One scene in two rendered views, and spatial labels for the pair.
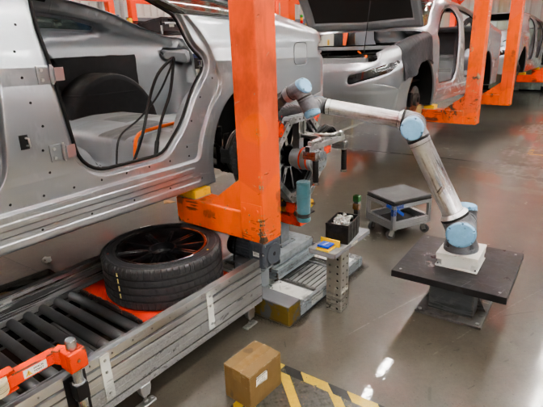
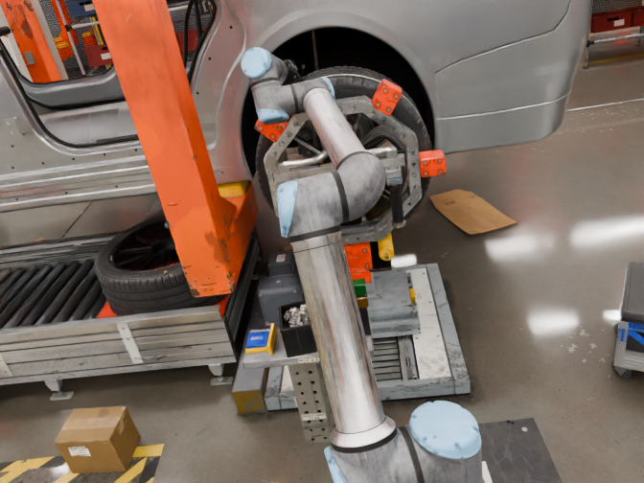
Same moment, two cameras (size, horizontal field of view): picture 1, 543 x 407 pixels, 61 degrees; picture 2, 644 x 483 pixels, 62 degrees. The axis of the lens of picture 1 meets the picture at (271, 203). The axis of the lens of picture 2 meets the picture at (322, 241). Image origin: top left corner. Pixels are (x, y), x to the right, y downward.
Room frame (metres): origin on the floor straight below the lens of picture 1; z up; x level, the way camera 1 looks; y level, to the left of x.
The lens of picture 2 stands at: (1.83, -1.68, 1.61)
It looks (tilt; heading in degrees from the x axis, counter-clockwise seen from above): 29 degrees down; 60
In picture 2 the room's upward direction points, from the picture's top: 10 degrees counter-clockwise
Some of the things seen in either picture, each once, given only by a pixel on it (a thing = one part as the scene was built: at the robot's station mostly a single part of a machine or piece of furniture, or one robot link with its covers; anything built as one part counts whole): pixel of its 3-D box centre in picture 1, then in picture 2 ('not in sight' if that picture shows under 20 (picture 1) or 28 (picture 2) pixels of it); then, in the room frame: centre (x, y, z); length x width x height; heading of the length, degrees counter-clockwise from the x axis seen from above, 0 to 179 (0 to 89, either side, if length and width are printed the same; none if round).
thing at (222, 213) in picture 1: (216, 197); (223, 205); (2.57, 0.33, 0.69); 0.52 x 0.17 x 0.35; 52
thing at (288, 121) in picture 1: (298, 157); (343, 175); (2.86, -0.18, 0.85); 0.54 x 0.07 x 0.54; 142
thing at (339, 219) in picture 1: (343, 226); (311, 324); (2.49, -0.41, 0.51); 0.20 x 0.14 x 0.13; 151
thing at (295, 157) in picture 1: (307, 158); not in sight; (2.81, -0.24, 0.85); 0.21 x 0.14 x 0.14; 52
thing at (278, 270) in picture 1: (277, 254); (359, 307); (2.94, -0.03, 0.13); 0.50 x 0.36 x 0.10; 142
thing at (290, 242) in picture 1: (279, 228); (360, 271); (2.96, -0.05, 0.32); 0.40 x 0.30 x 0.28; 142
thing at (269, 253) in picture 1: (248, 254); (287, 291); (2.70, 0.16, 0.26); 0.42 x 0.18 x 0.35; 52
